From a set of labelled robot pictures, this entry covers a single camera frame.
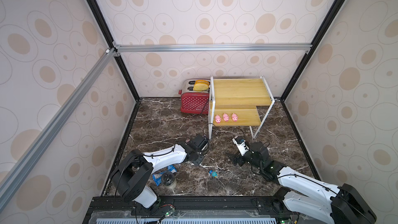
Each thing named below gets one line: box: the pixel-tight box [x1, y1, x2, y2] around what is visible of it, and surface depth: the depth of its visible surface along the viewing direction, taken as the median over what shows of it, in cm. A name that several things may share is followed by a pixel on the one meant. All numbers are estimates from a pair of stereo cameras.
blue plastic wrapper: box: [152, 164, 178, 187], surface depth 83 cm
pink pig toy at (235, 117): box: [231, 113, 239, 122], surface depth 89 cm
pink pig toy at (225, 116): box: [222, 113, 230, 122], surface depth 88 cm
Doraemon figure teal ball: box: [208, 169, 219, 178], surface depth 85 cm
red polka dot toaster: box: [178, 78, 210, 115], surface depth 105 cm
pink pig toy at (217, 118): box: [215, 114, 222, 124], surface depth 87 cm
